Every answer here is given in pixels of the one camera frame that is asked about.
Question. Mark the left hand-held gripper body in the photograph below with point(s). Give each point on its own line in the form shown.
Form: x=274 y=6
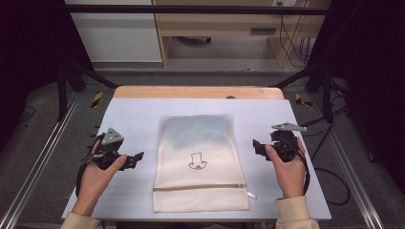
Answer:
x=110 y=149

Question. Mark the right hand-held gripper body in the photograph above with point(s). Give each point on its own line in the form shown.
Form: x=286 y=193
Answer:
x=286 y=143

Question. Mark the cream mesh laundry bag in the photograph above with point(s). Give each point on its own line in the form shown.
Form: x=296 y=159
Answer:
x=199 y=165

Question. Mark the person's right hand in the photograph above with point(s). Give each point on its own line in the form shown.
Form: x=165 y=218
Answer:
x=289 y=175

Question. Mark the person's left hand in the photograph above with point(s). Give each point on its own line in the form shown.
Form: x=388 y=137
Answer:
x=95 y=184

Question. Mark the white table mat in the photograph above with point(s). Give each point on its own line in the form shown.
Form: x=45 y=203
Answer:
x=127 y=127

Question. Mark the yellow black tape strip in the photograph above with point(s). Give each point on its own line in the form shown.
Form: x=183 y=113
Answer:
x=96 y=99
x=301 y=101

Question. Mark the black metal stand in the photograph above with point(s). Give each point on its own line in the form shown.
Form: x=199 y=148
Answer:
x=327 y=95
x=62 y=95

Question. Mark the wooden table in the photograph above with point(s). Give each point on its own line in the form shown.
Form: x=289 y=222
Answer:
x=191 y=92

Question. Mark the white cabinet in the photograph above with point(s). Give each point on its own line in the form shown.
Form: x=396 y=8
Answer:
x=117 y=38

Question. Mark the black curtain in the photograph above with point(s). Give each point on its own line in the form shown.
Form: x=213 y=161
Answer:
x=372 y=63
x=28 y=47

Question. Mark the light wooden desk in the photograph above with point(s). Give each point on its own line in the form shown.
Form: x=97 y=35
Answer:
x=219 y=22

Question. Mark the aluminium floor rail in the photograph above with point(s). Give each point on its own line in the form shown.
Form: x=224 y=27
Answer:
x=350 y=165
x=38 y=159

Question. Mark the black horizontal frame bar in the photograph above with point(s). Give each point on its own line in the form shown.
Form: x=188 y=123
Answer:
x=191 y=10

